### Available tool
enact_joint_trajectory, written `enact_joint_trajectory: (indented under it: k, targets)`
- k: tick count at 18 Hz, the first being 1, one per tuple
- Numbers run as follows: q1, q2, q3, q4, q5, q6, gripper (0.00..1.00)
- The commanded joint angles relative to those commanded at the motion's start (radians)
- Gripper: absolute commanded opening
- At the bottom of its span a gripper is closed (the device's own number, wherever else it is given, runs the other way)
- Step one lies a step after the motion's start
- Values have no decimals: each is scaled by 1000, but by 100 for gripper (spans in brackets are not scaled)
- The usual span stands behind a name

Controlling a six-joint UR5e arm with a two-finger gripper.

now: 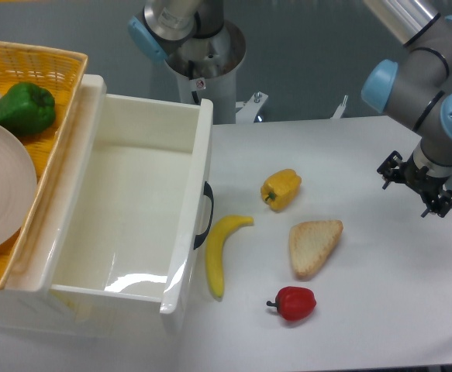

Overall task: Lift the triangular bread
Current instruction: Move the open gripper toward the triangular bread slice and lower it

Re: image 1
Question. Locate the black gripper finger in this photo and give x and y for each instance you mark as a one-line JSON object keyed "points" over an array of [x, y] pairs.
{"points": [[437, 202], [390, 170]]}

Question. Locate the yellow woven basket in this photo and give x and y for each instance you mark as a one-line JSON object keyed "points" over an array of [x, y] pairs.
{"points": [[46, 79]]}

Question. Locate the yellow banana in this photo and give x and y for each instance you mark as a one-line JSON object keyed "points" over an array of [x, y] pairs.
{"points": [[215, 243]]}

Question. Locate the pink plate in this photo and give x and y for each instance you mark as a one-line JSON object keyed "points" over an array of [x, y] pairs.
{"points": [[17, 184]]}

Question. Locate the second grey robot arm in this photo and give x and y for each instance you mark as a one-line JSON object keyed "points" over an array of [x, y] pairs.
{"points": [[162, 27]]}

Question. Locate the yellow bell pepper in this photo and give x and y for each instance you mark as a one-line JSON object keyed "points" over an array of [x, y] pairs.
{"points": [[280, 189]]}

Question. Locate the triangle toast bread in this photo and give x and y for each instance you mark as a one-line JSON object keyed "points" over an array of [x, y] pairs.
{"points": [[311, 243]]}

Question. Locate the black drawer handle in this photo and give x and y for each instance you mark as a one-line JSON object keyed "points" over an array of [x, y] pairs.
{"points": [[209, 208]]}

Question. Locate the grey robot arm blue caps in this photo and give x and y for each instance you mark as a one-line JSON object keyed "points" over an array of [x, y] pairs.
{"points": [[410, 93]]}

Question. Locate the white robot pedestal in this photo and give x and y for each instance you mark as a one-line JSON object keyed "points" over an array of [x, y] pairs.
{"points": [[206, 69]]}

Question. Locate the white plastic drawer box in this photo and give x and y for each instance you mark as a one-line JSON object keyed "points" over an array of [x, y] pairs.
{"points": [[113, 235]]}

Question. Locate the white mounting bracket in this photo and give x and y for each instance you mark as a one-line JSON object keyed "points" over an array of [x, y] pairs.
{"points": [[252, 110]]}

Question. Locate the red bell pepper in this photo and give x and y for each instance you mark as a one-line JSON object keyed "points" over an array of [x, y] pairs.
{"points": [[293, 303]]}

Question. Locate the green bell pepper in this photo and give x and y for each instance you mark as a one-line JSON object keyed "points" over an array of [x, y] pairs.
{"points": [[27, 109]]}

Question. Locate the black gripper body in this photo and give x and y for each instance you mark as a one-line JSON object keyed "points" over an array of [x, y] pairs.
{"points": [[421, 174]]}

